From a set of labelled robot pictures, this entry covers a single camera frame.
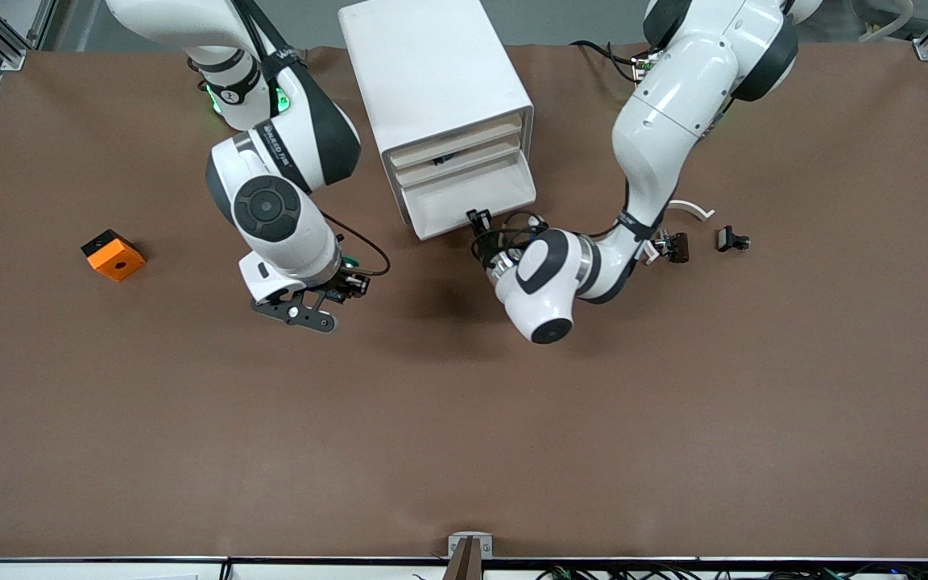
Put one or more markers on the orange box with black base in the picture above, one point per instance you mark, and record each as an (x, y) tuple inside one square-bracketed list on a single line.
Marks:
[(118, 262)]

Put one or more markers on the white table edge rail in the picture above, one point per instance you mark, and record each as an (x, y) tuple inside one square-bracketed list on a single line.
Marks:
[(109, 570)]

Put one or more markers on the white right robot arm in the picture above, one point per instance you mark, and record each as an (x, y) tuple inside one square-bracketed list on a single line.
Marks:
[(287, 234)]

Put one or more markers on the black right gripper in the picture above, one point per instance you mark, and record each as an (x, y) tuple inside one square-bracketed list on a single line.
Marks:
[(342, 282)]

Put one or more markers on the white curved plastic part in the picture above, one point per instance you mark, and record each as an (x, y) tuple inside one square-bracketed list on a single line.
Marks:
[(698, 209)]

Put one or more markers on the small black part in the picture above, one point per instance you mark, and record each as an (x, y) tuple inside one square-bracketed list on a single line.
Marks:
[(443, 160)]

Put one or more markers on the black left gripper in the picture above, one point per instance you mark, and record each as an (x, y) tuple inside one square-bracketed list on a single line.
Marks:
[(485, 246)]

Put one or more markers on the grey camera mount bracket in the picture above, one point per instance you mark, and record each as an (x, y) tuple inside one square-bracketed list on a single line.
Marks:
[(470, 556)]

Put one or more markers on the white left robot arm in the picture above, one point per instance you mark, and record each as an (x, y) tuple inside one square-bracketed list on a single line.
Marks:
[(657, 121)]

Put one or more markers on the small brown black component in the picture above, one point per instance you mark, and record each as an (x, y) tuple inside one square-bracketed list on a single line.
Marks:
[(677, 246)]

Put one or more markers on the small black clip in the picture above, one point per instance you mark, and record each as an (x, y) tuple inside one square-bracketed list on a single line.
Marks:
[(727, 238)]

